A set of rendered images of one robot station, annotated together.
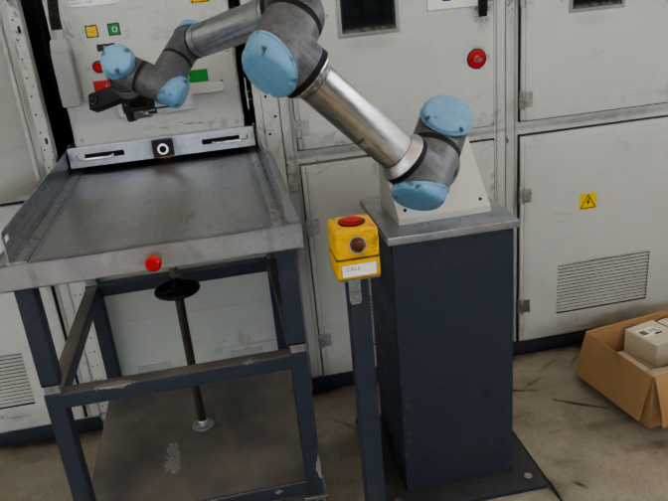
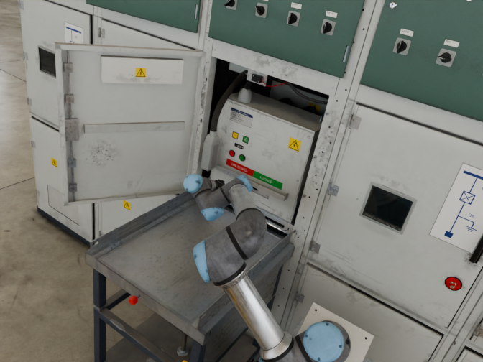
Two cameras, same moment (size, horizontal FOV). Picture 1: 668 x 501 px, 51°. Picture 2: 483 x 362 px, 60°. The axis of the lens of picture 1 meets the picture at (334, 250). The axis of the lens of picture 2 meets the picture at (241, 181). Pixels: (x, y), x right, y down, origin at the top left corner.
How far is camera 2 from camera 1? 1.07 m
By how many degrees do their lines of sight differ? 34
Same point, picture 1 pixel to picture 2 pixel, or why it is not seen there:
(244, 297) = not seen: hidden behind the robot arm
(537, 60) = not seen: outside the picture
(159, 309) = not seen: hidden behind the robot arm
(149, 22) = (263, 145)
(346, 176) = (329, 287)
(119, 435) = (152, 325)
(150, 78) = (201, 201)
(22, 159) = (180, 177)
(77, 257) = (112, 271)
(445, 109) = (322, 338)
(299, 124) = (315, 243)
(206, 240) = (161, 306)
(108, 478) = (126, 345)
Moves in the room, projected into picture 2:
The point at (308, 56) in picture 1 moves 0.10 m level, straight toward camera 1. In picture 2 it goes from (221, 273) to (195, 288)
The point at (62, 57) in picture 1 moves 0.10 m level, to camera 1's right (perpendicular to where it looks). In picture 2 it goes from (208, 146) to (223, 154)
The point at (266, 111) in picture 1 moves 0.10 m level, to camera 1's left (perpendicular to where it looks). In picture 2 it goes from (301, 225) to (284, 215)
